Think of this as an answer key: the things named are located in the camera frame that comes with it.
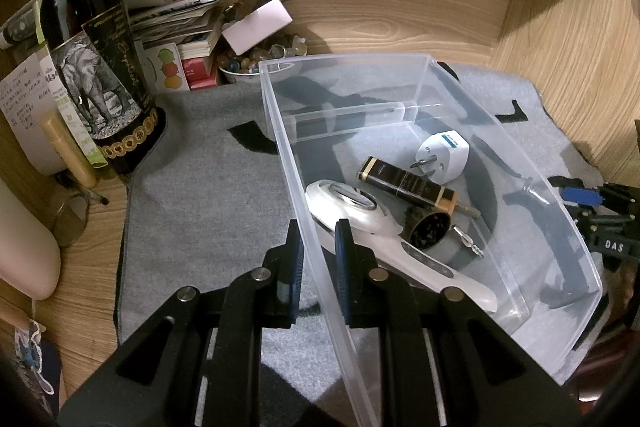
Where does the white handwritten note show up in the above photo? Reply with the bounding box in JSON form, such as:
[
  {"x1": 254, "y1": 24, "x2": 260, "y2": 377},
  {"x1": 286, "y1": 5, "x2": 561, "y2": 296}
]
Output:
[{"x1": 0, "y1": 52, "x2": 66, "y2": 178}]

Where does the white plug adapter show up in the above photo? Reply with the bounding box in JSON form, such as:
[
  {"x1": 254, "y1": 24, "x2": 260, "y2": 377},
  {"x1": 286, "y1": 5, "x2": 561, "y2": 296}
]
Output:
[{"x1": 410, "y1": 132, "x2": 471, "y2": 185}]

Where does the pale yellow tube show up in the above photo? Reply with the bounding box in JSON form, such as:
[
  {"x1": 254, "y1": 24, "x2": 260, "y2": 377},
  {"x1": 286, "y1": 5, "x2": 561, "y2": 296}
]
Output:
[{"x1": 40, "y1": 114, "x2": 98, "y2": 188}]

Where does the fruit sticker card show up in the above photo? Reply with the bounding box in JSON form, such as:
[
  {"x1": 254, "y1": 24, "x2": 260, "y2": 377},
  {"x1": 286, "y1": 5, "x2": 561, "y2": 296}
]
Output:
[{"x1": 144, "y1": 43, "x2": 190, "y2": 92}]

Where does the grey patterned mat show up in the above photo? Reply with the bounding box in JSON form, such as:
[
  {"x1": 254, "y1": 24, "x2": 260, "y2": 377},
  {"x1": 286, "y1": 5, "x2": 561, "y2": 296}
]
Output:
[{"x1": 114, "y1": 62, "x2": 606, "y2": 427}]

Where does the clear plastic bin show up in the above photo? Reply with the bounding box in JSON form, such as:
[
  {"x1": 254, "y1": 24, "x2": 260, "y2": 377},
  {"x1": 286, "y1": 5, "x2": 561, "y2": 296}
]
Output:
[{"x1": 258, "y1": 53, "x2": 603, "y2": 427}]

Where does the black gold tube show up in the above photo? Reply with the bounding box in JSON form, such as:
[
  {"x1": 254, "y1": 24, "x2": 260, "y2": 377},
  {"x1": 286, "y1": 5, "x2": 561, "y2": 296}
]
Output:
[{"x1": 357, "y1": 156, "x2": 458, "y2": 214}]

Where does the small printed packet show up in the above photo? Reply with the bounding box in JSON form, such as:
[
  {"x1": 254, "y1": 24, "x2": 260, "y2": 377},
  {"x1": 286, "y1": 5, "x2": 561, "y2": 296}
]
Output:
[{"x1": 12, "y1": 317, "x2": 63, "y2": 413}]

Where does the pink white card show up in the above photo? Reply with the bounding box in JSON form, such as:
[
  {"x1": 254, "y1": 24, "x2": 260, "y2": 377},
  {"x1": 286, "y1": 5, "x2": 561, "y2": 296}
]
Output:
[{"x1": 221, "y1": 0, "x2": 292, "y2": 56}]

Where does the stack of books and papers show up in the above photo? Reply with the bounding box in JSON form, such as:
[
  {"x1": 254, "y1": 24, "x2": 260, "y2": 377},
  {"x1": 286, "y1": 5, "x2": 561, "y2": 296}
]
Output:
[{"x1": 0, "y1": 0, "x2": 223, "y2": 90}]

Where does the pale pink cylinder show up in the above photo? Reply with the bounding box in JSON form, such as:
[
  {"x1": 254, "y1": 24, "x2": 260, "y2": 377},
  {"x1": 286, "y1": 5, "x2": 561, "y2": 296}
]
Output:
[{"x1": 0, "y1": 179, "x2": 63, "y2": 300}]

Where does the white handheld device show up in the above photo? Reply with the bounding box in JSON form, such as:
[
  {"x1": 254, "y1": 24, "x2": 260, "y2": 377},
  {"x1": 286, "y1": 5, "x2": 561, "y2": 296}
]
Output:
[{"x1": 305, "y1": 179, "x2": 498, "y2": 314}]

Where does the clear tape ring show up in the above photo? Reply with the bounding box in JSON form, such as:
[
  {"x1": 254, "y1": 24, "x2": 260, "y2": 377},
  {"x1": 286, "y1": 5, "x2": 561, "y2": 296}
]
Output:
[{"x1": 50, "y1": 194, "x2": 91, "y2": 249}]

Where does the black pen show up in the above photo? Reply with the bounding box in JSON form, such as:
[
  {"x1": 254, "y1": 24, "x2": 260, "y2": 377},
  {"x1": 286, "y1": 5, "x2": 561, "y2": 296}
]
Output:
[{"x1": 55, "y1": 174, "x2": 110, "y2": 206}]

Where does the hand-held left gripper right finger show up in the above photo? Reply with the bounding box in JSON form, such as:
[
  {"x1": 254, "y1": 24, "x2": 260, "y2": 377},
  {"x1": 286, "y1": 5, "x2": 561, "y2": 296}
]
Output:
[{"x1": 335, "y1": 218, "x2": 581, "y2": 427}]

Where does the bowl of polished stones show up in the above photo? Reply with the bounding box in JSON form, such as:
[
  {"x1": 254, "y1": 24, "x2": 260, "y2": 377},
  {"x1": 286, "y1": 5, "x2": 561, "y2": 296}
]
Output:
[{"x1": 216, "y1": 34, "x2": 308, "y2": 85}]

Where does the white green tube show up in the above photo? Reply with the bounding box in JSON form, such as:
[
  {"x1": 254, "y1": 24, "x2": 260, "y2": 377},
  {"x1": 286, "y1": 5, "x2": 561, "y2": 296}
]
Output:
[{"x1": 32, "y1": 0, "x2": 108, "y2": 168}]

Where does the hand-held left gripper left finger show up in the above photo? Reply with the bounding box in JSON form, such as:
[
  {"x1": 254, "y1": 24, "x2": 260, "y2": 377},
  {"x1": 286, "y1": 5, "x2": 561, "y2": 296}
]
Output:
[{"x1": 57, "y1": 219, "x2": 307, "y2": 427}]

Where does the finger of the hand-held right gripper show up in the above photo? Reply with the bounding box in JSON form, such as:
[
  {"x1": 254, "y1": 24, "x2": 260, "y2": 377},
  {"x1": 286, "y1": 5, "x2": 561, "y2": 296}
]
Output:
[
  {"x1": 561, "y1": 183, "x2": 640, "y2": 210},
  {"x1": 575, "y1": 207, "x2": 621, "y2": 238}
]

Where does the small red box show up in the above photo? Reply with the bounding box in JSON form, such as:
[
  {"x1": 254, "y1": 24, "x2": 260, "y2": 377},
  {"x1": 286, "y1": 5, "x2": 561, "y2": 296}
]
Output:
[{"x1": 180, "y1": 54, "x2": 221, "y2": 90}]

